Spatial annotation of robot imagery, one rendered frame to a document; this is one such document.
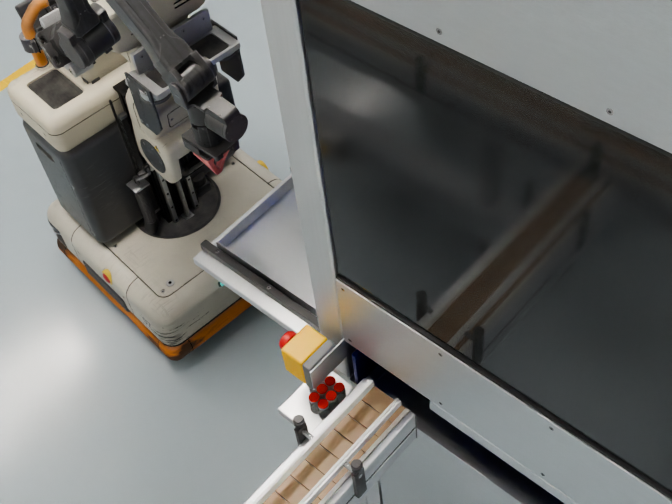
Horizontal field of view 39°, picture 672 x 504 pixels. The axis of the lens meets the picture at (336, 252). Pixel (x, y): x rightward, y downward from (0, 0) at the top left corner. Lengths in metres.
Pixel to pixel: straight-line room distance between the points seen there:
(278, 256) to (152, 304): 0.83
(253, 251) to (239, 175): 1.01
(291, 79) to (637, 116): 0.52
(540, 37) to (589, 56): 0.05
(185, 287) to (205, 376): 0.31
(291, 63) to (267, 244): 0.86
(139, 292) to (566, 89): 2.04
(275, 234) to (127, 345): 1.11
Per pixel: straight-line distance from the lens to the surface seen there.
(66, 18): 2.04
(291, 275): 2.02
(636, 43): 0.90
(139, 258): 2.92
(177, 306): 2.80
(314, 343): 1.73
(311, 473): 1.72
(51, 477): 2.94
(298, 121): 1.35
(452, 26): 1.02
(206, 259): 2.08
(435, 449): 1.82
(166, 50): 1.77
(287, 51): 1.27
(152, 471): 2.85
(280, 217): 2.12
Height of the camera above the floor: 2.48
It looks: 51 degrees down
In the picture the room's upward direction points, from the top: 8 degrees counter-clockwise
